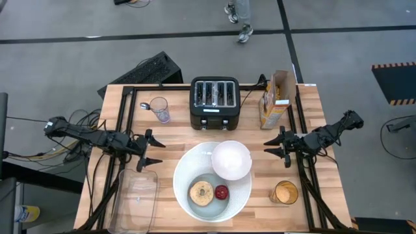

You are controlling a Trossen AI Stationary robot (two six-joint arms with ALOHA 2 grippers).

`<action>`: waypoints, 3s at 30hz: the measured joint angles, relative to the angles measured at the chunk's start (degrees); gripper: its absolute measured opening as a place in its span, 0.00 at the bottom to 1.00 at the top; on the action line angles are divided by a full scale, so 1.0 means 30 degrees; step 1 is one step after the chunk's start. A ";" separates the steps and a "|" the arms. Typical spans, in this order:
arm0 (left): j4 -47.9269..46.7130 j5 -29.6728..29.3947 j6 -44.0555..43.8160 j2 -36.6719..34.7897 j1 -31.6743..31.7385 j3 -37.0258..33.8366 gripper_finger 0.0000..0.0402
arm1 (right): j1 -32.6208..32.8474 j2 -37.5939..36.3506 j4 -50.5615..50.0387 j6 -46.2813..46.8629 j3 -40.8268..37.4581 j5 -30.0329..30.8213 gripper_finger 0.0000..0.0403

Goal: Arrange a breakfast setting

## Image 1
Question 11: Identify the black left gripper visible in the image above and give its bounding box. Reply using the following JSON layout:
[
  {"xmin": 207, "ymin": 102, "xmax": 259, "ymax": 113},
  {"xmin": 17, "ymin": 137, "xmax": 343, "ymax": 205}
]
[{"xmin": 128, "ymin": 129, "xmax": 167, "ymax": 173}]

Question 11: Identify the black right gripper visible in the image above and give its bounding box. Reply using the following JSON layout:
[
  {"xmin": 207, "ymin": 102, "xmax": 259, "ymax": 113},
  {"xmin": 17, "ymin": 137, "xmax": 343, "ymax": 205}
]
[{"xmin": 263, "ymin": 125, "xmax": 312, "ymax": 169}]

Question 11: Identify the cardboard cereal box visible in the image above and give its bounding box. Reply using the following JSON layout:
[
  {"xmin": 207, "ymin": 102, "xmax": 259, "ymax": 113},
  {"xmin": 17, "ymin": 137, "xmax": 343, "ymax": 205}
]
[{"xmin": 258, "ymin": 70, "xmax": 297, "ymax": 130}]

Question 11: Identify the seeded bagel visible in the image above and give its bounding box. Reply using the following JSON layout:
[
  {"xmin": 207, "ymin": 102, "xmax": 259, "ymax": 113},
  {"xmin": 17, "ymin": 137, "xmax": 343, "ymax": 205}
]
[{"xmin": 188, "ymin": 180, "xmax": 215, "ymax": 207}]

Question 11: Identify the clear drinking glass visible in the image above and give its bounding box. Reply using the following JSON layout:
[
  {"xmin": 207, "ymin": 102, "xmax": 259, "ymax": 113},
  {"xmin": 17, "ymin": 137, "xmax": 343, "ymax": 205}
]
[{"xmin": 149, "ymin": 96, "xmax": 172, "ymax": 124}]

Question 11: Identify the amber glass of juice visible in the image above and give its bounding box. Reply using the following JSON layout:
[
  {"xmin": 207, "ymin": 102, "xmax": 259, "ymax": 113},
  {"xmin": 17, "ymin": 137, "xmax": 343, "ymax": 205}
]
[{"xmin": 269, "ymin": 180, "xmax": 300, "ymax": 205}]

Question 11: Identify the white bowl with pink rim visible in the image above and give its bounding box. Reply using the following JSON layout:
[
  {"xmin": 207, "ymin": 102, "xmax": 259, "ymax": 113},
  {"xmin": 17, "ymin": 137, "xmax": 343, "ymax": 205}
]
[{"xmin": 211, "ymin": 140, "xmax": 253, "ymax": 181}]

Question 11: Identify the clear plastic bin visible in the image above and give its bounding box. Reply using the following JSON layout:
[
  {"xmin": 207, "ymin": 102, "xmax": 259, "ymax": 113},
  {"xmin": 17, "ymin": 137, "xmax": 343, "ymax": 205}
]
[{"xmin": 107, "ymin": 168, "xmax": 159, "ymax": 234}]

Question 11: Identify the black four-slot toaster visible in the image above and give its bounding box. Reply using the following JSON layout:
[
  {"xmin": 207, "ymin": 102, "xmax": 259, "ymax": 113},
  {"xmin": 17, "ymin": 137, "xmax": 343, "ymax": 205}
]
[{"xmin": 189, "ymin": 76, "xmax": 241, "ymax": 131}]

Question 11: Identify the black computer tower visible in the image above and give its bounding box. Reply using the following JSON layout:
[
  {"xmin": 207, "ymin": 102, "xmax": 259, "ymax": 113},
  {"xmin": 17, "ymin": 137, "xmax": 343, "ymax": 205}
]
[{"xmin": 97, "ymin": 51, "xmax": 184, "ymax": 100}]

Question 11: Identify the pale blue-grey plate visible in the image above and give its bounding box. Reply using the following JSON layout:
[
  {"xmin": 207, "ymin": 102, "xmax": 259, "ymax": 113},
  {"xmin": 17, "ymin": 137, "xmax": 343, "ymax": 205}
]
[{"xmin": 186, "ymin": 172, "xmax": 230, "ymax": 219}]

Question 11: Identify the grey stand base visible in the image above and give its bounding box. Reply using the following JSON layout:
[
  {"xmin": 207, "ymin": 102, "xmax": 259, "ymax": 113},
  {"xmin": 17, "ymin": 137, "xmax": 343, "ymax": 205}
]
[{"xmin": 386, "ymin": 116, "xmax": 416, "ymax": 133}]

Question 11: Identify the black hazard-striped floor mat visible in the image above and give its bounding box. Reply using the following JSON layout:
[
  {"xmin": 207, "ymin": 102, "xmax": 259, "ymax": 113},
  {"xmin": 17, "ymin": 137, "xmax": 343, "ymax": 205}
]
[
  {"xmin": 371, "ymin": 61, "xmax": 416, "ymax": 107},
  {"xmin": 350, "ymin": 216, "xmax": 416, "ymax": 234}
]

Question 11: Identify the yellow and white bottle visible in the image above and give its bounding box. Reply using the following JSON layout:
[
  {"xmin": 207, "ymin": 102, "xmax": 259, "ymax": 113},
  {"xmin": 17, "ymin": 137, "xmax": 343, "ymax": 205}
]
[{"xmin": 14, "ymin": 204, "xmax": 41, "ymax": 224}]

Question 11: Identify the person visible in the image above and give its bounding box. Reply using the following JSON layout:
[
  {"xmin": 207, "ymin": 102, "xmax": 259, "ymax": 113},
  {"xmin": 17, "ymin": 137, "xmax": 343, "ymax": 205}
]
[{"xmin": 223, "ymin": 0, "xmax": 255, "ymax": 44}]

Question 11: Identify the black aluminium table frame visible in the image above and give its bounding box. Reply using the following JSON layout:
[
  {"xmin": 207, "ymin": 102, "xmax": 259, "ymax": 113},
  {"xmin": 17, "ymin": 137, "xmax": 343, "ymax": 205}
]
[{"xmin": 63, "ymin": 83, "xmax": 354, "ymax": 234}]

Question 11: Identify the black toaster power cable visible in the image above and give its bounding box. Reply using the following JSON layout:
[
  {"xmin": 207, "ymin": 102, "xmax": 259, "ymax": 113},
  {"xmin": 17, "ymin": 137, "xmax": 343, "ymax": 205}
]
[{"xmin": 239, "ymin": 73, "xmax": 270, "ymax": 100}]

